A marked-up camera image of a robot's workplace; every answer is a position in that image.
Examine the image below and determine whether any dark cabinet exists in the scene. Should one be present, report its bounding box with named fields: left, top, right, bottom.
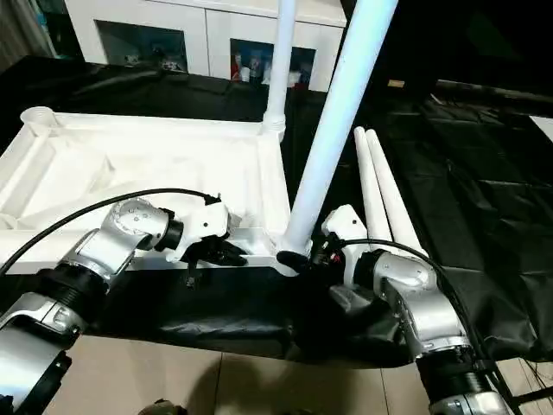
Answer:
left=345, top=0, right=553, bottom=87

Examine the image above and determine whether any white cabinet with glass doors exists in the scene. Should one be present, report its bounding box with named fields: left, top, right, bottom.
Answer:
left=64, top=0, right=349, bottom=93

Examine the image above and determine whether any white board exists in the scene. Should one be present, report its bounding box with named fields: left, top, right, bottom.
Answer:
left=529, top=114, right=553, bottom=144

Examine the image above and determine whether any white plastic table leg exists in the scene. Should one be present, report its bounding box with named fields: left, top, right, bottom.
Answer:
left=278, top=0, right=401, bottom=269
left=365, top=128, right=429, bottom=260
left=353, top=127, right=397, bottom=252
left=263, top=0, right=299, bottom=139

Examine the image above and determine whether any black plastic mat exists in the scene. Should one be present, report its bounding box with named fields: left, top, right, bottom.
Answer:
left=0, top=54, right=553, bottom=371

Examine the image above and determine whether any grey curtain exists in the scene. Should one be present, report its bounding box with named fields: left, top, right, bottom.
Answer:
left=0, top=0, right=48, bottom=61

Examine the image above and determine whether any white plastic table top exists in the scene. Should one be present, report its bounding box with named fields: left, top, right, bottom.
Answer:
left=0, top=105, right=312, bottom=278

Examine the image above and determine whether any black right camera cable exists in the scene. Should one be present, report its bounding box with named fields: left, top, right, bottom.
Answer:
left=332, top=235, right=506, bottom=390

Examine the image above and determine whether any black stand bar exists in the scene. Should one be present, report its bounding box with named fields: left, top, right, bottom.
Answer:
left=505, top=383, right=553, bottom=406

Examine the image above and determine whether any thin black floor cable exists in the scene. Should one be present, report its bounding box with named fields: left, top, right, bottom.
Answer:
left=520, top=356, right=553, bottom=415

